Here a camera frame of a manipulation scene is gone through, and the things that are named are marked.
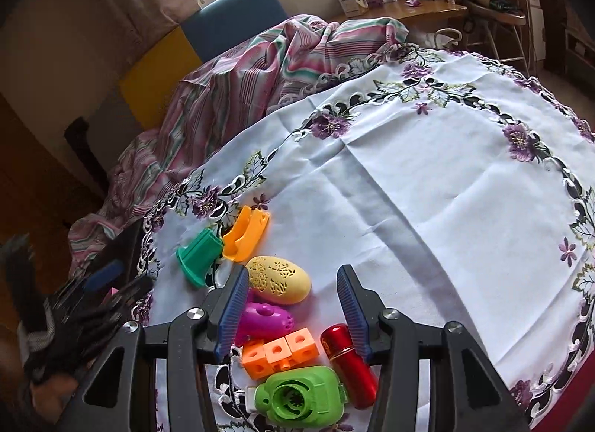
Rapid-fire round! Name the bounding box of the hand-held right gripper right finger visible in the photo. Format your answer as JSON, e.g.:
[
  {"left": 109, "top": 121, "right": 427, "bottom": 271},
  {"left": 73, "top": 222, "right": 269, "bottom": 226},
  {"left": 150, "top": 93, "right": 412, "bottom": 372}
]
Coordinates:
[{"left": 335, "top": 265, "right": 531, "bottom": 432}]

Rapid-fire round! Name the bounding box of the person's left hand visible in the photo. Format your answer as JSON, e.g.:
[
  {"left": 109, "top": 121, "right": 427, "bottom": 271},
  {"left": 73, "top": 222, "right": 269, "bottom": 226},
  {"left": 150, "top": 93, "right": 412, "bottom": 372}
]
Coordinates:
[{"left": 19, "top": 295, "right": 128, "bottom": 389}]

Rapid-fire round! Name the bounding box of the dark green plastic toy piece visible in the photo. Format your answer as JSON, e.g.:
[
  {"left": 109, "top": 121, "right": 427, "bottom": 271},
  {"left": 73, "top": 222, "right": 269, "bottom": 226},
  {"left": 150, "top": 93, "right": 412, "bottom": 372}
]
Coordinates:
[{"left": 176, "top": 229, "right": 225, "bottom": 288}]

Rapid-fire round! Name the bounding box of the wooden chair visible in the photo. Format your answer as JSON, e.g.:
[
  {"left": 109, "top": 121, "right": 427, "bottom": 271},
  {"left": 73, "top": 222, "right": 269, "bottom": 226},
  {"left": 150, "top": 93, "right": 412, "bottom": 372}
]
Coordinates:
[{"left": 465, "top": 0, "right": 535, "bottom": 65}]

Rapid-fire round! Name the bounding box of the white floral embroidered tablecloth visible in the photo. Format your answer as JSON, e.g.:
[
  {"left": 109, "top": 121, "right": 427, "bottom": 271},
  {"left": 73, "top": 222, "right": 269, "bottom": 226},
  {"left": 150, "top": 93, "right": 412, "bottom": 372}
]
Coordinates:
[{"left": 135, "top": 44, "right": 595, "bottom": 432}]

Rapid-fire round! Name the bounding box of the striped pink green blanket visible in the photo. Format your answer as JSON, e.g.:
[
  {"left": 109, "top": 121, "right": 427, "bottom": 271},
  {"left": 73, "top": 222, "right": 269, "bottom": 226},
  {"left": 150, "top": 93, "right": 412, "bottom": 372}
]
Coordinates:
[{"left": 67, "top": 14, "right": 410, "bottom": 275}]

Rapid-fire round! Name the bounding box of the white cabinet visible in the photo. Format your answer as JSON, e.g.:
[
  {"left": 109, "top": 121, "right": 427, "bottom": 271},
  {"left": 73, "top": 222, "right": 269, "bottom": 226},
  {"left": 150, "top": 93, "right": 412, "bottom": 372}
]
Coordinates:
[{"left": 525, "top": 0, "right": 547, "bottom": 61}]

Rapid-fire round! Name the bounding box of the red cloth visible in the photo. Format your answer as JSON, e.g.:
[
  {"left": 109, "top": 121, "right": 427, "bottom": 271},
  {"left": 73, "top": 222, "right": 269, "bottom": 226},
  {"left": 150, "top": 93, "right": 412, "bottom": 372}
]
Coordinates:
[{"left": 525, "top": 392, "right": 595, "bottom": 432}]

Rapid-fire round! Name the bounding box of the light green round plastic toy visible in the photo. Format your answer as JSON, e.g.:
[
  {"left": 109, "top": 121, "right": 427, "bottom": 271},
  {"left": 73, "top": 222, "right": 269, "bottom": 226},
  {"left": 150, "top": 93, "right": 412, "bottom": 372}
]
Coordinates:
[{"left": 246, "top": 365, "right": 348, "bottom": 427}]

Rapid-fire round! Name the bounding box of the white cable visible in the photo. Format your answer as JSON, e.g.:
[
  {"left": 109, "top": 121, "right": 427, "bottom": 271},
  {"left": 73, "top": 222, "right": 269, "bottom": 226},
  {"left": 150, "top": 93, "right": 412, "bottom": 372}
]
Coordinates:
[{"left": 434, "top": 28, "right": 466, "bottom": 48}]

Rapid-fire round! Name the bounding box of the blue headboard panel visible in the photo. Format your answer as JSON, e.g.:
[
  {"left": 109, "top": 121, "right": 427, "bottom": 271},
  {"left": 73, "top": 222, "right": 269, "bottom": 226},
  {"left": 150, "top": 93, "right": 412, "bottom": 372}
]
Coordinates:
[{"left": 183, "top": 0, "right": 289, "bottom": 63}]

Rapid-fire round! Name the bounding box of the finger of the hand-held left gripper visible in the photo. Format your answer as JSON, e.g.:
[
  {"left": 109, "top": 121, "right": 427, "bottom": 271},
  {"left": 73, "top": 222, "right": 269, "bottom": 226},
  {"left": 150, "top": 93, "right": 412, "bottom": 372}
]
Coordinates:
[
  {"left": 84, "top": 223, "right": 146, "bottom": 294},
  {"left": 107, "top": 276, "right": 155, "bottom": 316}
]

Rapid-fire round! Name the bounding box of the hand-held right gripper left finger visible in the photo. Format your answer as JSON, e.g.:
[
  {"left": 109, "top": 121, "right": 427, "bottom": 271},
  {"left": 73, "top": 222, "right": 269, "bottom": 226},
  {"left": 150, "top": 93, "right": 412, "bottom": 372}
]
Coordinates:
[{"left": 70, "top": 265, "right": 252, "bottom": 432}]

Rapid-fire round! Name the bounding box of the red plastic toy piece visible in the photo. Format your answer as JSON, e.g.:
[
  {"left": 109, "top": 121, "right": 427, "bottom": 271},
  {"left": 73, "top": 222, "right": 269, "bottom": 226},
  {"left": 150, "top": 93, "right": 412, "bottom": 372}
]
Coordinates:
[{"left": 320, "top": 324, "right": 379, "bottom": 410}]

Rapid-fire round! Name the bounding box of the wooden desk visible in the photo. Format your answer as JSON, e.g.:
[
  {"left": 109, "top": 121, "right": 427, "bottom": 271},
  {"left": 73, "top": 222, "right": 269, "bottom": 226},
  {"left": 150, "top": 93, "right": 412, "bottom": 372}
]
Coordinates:
[{"left": 325, "top": 0, "right": 468, "bottom": 28}]

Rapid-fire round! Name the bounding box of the yellow egg-shaped plastic toy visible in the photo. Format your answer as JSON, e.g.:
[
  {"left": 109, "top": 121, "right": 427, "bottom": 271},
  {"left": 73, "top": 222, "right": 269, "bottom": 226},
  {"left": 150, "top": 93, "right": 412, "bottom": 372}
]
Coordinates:
[{"left": 245, "top": 255, "right": 311, "bottom": 306}]

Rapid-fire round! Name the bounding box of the purple plastic toy piece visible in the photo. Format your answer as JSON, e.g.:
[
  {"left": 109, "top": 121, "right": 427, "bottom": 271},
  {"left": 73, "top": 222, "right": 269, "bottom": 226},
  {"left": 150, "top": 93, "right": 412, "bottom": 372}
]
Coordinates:
[{"left": 235, "top": 290, "right": 295, "bottom": 345}]

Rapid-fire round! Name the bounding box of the orange cube block toy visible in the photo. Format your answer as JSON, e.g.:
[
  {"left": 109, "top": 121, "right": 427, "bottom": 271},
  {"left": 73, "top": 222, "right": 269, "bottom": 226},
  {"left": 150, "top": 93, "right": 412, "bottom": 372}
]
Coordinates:
[{"left": 242, "top": 327, "right": 321, "bottom": 381}]

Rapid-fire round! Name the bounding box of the yellow headboard panel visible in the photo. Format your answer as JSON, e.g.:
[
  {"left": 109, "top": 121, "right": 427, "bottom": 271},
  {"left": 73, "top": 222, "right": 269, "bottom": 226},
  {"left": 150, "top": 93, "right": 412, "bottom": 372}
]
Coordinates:
[{"left": 118, "top": 25, "right": 203, "bottom": 130}]

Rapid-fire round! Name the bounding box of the orange curved plastic toy piece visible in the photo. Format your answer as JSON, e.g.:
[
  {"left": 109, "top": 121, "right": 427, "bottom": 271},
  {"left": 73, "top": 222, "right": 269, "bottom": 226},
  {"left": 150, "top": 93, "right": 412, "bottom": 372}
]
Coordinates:
[{"left": 222, "top": 206, "right": 271, "bottom": 262}]

